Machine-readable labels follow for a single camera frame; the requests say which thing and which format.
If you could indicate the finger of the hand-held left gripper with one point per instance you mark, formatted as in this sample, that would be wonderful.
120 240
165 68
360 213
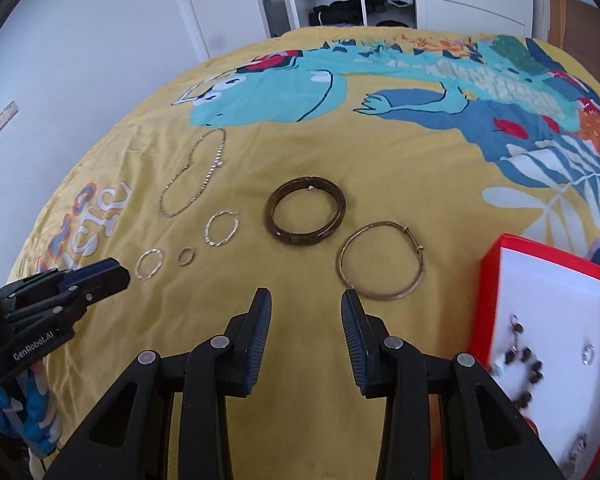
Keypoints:
87 272
105 285

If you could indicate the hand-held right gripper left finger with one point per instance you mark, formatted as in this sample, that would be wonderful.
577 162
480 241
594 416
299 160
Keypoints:
260 330

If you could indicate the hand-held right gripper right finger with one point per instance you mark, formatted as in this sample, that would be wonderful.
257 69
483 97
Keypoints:
352 330

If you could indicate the thin bronze bangle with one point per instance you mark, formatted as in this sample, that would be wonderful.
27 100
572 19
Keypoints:
339 260

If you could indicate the silver hoop earring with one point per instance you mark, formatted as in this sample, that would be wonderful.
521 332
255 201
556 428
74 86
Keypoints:
206 234

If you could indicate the dark brown thick bangle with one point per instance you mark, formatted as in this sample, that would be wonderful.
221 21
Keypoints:
270 208

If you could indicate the red jewelry box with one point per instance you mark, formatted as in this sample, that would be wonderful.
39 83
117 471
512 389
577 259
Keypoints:
540 290

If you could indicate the yellow dinosaur printed blanket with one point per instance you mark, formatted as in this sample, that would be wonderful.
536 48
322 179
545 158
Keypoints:
305 160

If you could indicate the orange brown bangle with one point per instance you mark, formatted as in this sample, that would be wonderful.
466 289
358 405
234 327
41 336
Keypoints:
531 422

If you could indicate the white door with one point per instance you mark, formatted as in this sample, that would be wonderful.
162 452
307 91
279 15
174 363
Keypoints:
215 5

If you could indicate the dark bundle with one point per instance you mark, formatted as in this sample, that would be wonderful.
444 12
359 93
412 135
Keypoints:
392 23

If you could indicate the folded dark clothes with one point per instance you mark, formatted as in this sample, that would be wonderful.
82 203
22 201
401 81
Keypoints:
340 10

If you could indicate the wooden headboard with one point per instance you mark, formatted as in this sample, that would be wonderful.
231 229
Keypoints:
580 25

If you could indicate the wall switch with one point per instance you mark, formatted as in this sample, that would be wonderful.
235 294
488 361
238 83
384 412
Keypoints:
5 116

